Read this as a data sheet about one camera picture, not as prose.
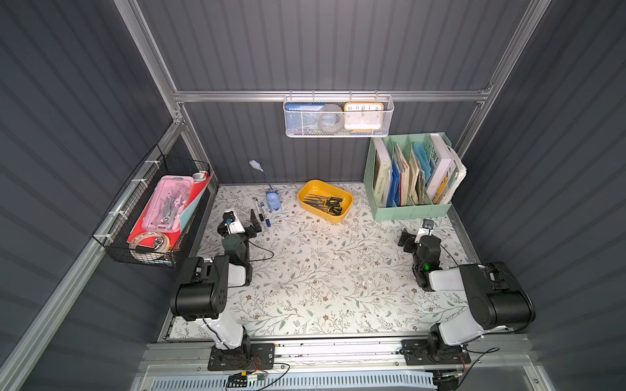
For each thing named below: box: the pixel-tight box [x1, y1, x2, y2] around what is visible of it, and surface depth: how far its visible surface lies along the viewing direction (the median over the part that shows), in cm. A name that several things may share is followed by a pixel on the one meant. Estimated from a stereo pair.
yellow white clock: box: [343, 101, 385, 134], surface depth 90 cm
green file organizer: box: [363, 131, 453, 221], surface depth 101 cm
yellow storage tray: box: [296, 180, 354, 224], surface depth 114 cm
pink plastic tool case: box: [141, 175, 195, 233], surface depth 74 cm
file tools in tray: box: [302, 193, 344, 216], surface depth 114 cm
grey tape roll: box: [318, 103, 344, 133], surface depth 89 cm
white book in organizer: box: [427, 132, 459, 205], surface depth 100 cm
